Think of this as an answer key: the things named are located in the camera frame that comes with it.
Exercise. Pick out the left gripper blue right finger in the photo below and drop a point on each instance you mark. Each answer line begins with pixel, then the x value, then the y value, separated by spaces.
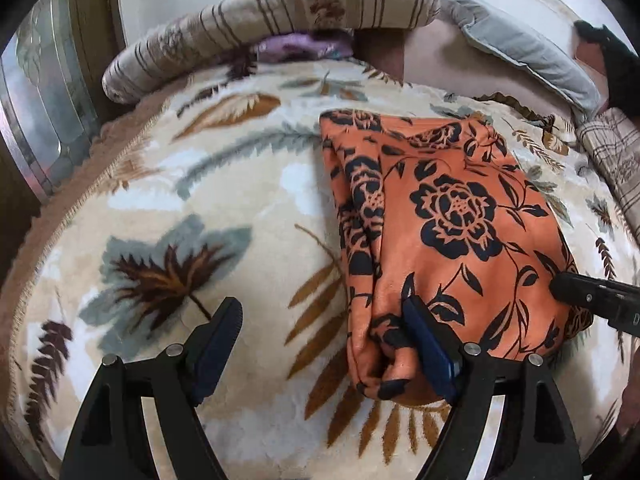
pixel 535 439

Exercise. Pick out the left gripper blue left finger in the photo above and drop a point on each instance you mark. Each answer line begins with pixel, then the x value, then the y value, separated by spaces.
pixel 109 438

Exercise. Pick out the orange black floral blouse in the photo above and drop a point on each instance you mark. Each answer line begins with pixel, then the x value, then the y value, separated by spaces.
pixel 440 210

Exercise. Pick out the person right hand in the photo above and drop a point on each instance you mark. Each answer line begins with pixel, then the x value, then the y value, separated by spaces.
pixel 629 416

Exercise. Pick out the striped floral large pillow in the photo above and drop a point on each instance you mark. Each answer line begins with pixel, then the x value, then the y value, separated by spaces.
pixel 612 142

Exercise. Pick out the grey pillow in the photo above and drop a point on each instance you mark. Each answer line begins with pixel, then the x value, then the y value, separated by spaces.
pixel 494 32

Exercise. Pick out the cream leaf pattern blanket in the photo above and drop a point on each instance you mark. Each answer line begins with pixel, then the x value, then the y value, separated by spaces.
pixel 217 188

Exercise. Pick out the pink bed sheet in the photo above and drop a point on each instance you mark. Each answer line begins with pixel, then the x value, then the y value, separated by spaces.
pixel 438 56

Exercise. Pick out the brown door with glass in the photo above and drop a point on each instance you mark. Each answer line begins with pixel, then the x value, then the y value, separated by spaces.
pixel 53 55

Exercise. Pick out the purple cloth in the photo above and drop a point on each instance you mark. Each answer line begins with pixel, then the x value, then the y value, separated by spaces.
pixel 334 44

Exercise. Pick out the striped cylindrical bolster pillow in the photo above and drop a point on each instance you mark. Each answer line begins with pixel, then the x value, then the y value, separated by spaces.
pixel 170 50

